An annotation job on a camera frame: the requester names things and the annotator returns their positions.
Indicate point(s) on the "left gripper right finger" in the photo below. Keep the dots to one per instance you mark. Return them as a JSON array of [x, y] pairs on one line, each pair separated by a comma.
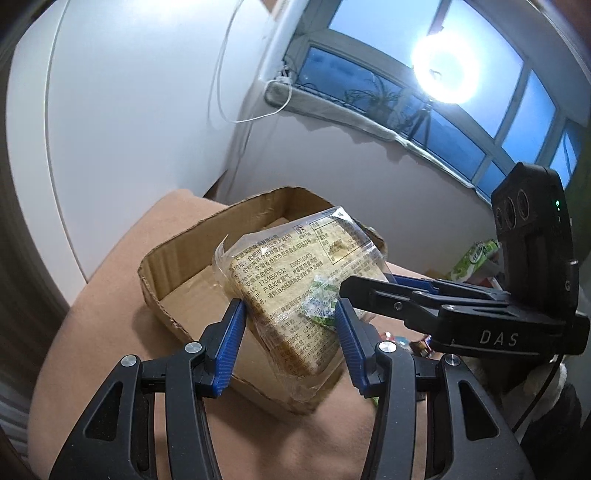
[[467, 437]]

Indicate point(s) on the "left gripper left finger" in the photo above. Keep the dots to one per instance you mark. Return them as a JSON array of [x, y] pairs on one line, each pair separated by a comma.
[[114, 436]]

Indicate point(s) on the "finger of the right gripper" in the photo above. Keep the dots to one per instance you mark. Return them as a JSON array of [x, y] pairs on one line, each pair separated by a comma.
[[449, 289], [419, 311]]

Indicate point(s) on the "cracker pack clear wrapper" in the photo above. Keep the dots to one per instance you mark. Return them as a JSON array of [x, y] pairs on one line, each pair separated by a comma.
[[289, 276]]

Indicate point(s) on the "white gloved right hand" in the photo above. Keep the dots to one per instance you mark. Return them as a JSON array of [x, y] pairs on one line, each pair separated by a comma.
[[515, 383]]

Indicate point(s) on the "green white paper bag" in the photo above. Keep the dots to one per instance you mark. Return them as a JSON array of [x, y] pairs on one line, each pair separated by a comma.
[[473, 260]]

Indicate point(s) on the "black tripod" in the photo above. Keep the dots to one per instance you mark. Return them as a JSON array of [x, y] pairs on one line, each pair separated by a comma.
[[421, 119]]

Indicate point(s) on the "brown cardboard box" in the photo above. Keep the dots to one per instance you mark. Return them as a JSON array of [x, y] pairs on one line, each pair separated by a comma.
[[181, 288]]

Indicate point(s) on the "potted plant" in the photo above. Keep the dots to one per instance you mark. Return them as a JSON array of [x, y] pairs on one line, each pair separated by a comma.
[[377, 101]]

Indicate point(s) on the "grey sill cloth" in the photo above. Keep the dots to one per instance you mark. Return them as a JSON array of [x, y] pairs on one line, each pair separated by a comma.
[[293, 100]]

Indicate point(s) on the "power strip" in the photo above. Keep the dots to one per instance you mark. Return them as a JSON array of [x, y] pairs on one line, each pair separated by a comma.
[[285, 77]]

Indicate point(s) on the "white ring light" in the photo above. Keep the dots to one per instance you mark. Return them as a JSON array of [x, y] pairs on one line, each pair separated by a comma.
[[447, 66]]

